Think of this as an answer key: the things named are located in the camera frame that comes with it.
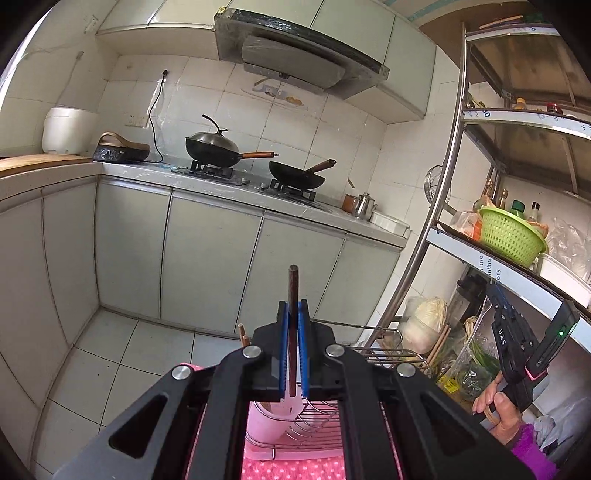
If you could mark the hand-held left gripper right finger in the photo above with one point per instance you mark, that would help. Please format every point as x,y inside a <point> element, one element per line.
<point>302,350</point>

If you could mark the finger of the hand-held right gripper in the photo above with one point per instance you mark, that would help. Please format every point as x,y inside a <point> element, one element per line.
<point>497,300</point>

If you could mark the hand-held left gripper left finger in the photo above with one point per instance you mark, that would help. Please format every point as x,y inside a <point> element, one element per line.
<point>285,350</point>

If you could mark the brown wooden chopstick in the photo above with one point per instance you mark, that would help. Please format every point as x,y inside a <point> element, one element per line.
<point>292,295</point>
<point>242,333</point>

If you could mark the pink plastic cup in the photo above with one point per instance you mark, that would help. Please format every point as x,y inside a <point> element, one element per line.
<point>277,415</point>

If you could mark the person's right forearm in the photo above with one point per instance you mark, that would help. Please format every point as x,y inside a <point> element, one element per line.
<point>533,454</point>

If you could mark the person's right hand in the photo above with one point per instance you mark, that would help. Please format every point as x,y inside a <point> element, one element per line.
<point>505,420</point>

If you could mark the black blender jar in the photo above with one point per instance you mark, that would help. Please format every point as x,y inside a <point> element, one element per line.
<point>468,295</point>

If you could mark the plastic bag of greens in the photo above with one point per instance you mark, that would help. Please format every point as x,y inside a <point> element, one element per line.
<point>475,369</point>

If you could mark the green plastic basket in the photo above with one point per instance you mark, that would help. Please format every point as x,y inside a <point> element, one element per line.
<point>512,240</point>

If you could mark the white plastic box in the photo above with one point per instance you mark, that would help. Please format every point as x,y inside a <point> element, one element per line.
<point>565,277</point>

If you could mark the napa cabbage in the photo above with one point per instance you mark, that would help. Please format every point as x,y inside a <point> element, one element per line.
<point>422,323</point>

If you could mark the orange packet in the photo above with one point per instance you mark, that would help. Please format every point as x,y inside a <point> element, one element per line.
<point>468,226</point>

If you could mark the white plastic bag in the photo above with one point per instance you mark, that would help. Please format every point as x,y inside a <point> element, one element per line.
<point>561,436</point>

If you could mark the clear plastic bag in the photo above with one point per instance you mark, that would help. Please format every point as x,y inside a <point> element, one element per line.
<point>570,242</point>

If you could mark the green cap bottle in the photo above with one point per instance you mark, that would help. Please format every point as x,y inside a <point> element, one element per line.
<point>518,207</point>

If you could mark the dark cap bottle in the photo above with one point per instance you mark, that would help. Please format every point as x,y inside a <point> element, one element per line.
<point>534,211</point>

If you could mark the pink plastic drip tray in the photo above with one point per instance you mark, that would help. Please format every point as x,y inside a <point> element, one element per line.
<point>263,450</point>

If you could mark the glass oil bottle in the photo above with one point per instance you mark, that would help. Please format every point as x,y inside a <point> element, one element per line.
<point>485,196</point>

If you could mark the pink polka dot towel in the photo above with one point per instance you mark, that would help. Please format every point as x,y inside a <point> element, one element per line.
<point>286,470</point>

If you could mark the grey kitchen base cabinet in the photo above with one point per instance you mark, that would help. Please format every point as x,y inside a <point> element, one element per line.
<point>207,258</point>

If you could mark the white rectangular dish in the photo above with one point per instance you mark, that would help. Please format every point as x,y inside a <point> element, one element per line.
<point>390,222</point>

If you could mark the metal shelf rack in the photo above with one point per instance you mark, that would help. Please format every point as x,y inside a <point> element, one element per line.
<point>455,152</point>

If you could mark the brown cup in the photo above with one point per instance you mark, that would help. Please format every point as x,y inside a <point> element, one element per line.
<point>348,203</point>

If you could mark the steel kettle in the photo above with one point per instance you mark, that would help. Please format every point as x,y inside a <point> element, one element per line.
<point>364,207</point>

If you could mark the gas stove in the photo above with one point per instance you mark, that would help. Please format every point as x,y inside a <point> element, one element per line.
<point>217,171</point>

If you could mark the black wok with lid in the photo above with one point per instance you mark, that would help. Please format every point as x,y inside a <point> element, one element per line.
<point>210,147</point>

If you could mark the range hood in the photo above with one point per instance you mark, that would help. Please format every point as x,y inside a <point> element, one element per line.
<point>300,55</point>

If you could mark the white rice cooker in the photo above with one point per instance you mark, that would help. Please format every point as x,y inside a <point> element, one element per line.
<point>67,131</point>

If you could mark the wooden cutting board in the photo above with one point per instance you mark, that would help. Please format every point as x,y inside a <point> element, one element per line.
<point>37,162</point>

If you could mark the white wall socket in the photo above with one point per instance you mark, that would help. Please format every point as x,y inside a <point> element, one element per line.
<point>136,121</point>

